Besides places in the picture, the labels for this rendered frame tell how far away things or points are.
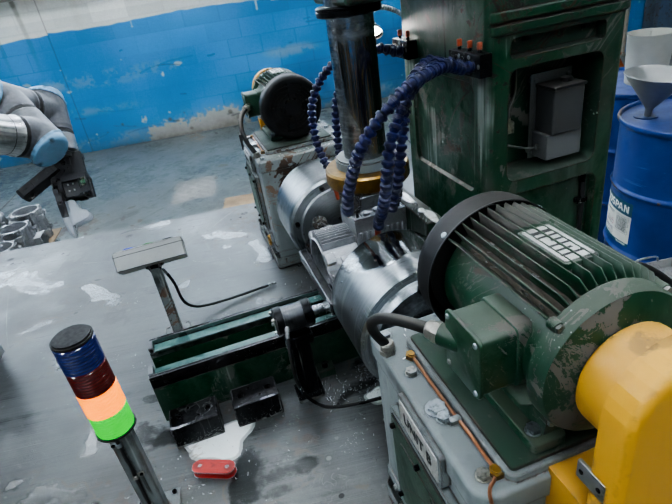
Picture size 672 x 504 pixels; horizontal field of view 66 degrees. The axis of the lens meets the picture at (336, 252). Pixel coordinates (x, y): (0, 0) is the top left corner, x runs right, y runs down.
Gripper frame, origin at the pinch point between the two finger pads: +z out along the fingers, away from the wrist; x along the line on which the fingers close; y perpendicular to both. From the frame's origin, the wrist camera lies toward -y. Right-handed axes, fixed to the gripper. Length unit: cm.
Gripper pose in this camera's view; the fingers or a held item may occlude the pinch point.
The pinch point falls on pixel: (72, 233)
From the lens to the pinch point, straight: 144.6
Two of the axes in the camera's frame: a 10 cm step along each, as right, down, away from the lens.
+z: 2.9, 9.6, -0.5
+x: -1.9, 1.1, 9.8
